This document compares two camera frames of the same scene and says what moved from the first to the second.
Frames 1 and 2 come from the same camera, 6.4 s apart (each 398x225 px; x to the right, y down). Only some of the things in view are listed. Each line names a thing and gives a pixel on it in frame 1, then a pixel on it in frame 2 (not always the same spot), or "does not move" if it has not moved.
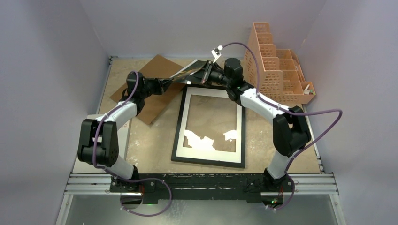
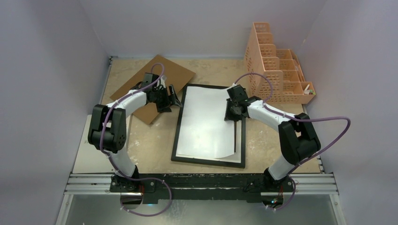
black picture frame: [241, 165] does not move
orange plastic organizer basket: [281, 77] does not move
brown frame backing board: [159, 68] does not move
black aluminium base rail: [201, 188] does not move
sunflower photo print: [191, 68] → [203, 131]
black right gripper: [208, 73] → [232, 112]
